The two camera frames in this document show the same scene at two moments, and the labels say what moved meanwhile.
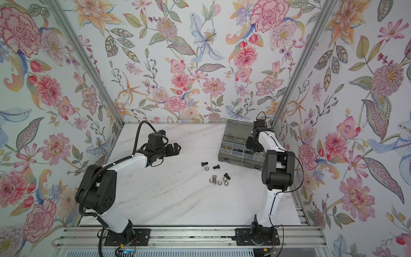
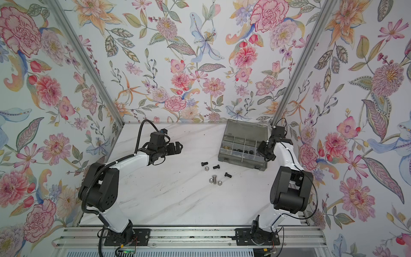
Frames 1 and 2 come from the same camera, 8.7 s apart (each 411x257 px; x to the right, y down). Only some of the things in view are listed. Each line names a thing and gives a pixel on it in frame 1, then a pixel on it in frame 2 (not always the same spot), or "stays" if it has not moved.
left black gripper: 176,150 stays
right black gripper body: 253,145 -> 263,150
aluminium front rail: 190,237 stays
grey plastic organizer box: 233,148 stays
